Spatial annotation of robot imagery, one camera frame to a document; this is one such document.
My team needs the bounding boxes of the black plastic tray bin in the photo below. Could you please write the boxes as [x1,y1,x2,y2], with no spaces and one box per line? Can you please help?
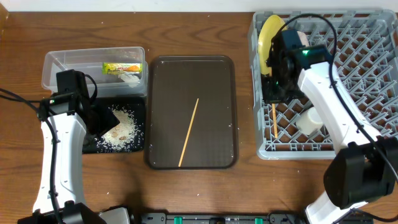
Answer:
[83,97,146,154]

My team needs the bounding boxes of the clear plastic bin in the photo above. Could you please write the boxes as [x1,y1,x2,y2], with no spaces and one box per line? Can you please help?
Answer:
[42,47,148,98]

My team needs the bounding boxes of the wooden chopstick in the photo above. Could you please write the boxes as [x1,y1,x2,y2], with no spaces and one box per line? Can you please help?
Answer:
[178,98,200,168]
[271,103,278,139]

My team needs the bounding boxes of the pink white shallow bowl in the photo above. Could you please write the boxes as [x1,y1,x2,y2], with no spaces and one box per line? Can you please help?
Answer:
[297,31,310,47]

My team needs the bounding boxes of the dark brown serving tray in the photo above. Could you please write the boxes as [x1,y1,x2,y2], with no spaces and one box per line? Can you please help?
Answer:
[144,55,238,170]

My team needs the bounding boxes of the small white green cup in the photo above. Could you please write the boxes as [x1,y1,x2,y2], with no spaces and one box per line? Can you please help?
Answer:
[295,107,323,135]

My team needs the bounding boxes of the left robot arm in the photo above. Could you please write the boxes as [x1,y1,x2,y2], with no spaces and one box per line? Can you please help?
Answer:
[18,70,119,223]

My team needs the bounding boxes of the green snack wrapper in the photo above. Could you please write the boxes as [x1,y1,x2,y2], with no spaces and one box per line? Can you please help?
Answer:
[102,62,142,75]

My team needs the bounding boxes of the grey dishwasher rack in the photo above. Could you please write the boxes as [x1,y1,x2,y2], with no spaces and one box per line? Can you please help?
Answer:
[248,10,397,160]

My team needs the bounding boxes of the yellow round plate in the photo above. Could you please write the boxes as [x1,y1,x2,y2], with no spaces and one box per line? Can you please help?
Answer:
[257,15,285,75]

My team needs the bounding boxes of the white tissue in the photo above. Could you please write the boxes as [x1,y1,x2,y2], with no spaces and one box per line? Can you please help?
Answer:
[118,74,140,83]

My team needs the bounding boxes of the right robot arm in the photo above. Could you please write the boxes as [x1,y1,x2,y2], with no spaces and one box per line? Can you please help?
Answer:
[258,28,397,223]

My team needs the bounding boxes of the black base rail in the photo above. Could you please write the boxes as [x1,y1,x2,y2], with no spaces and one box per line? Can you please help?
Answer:
[99,205,374,224]

